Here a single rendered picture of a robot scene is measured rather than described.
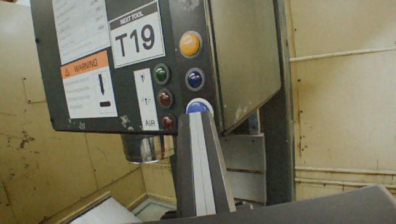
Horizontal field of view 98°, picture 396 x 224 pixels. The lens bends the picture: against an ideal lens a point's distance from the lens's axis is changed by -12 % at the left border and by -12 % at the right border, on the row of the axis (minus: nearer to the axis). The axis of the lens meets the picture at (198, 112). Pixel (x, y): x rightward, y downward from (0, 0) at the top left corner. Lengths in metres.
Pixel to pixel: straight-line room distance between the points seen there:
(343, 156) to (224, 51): 1.18
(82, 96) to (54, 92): 0.12
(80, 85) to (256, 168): 0.78
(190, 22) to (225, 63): 0.06
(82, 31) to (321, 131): 1.20
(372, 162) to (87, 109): 1.35
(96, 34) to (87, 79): 0.08
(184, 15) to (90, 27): 0.19
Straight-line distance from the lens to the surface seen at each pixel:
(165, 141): 0.53
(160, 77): 0.25
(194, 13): 0.24
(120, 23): 0.32
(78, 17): 0.41
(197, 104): 0.22
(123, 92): 0.31
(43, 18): 0.54
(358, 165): 1.38
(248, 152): 0.93
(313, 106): 1.25
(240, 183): 1.02
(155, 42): 0.26
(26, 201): 1.54
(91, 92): 0.38
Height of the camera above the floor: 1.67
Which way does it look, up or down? 8 degrees down
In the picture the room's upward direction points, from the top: 7 degrees counter-clockwise
